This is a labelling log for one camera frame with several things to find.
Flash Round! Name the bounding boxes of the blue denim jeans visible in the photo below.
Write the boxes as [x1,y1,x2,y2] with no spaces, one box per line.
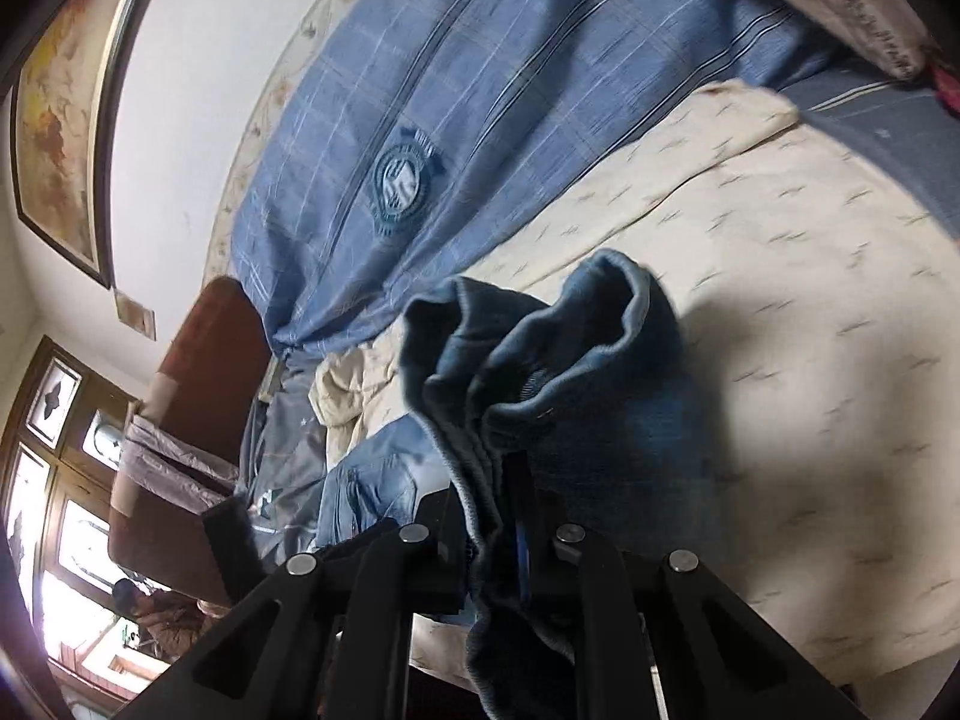
[317,249,722,718]

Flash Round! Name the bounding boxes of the brown wooden headboard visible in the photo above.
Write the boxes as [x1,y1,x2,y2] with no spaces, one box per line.
[107,277,270,606]

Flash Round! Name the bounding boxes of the wooden framed window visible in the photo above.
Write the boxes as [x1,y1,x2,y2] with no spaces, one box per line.
[2,337,166,715]

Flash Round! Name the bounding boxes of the cream leaf-print bedsheet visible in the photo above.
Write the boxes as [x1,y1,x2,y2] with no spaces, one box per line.
[309,82,958,681]

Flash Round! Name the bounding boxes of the framed wall painting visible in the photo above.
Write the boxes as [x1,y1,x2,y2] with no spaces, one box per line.
[10,0,149,289]

